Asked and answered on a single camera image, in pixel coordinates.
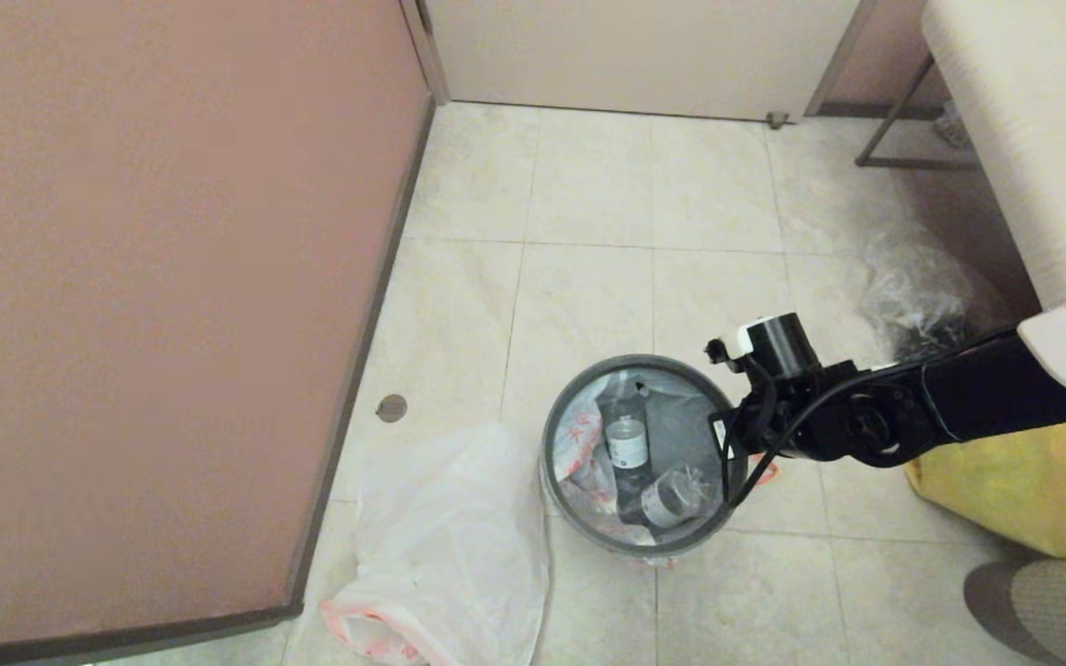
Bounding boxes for grey plastic bin ring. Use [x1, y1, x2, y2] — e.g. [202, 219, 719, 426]
[541, 354, 749, 561]

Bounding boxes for dark metal bench frame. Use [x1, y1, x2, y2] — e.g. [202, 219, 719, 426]
[855, 54, 983, 170]

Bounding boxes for pink brown partition panel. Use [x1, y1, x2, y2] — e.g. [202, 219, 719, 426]
[0, 0, 435, 665]

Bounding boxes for white plastic bag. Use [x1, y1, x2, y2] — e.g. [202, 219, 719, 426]
[320, 421, 552, 666]

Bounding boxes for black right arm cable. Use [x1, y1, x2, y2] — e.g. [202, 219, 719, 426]
[723, 361, 932, 508]

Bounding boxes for beige partition panel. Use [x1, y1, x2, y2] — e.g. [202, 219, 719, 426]
[422, 0, 862, 121]

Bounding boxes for white red bag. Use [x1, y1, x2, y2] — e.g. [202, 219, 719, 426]
[552, 365, 779, 567]

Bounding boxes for crumpled clear plastic bottle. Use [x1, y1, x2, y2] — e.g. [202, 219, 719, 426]
[639, 465, 712, 528]

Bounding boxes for cream ribbed bench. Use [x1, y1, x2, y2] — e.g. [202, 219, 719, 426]
[922, 0, 1066, 311]

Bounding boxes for labelled clear plastic bottle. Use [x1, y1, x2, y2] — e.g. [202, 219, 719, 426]
[602, 375, 654, 496]

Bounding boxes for yellow fabric tote bag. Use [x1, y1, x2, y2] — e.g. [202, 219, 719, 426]
[903, 416, 1066, 561]

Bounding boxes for clear bag with black contents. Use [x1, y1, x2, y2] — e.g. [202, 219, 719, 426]
[861, 227, 1020, 366]

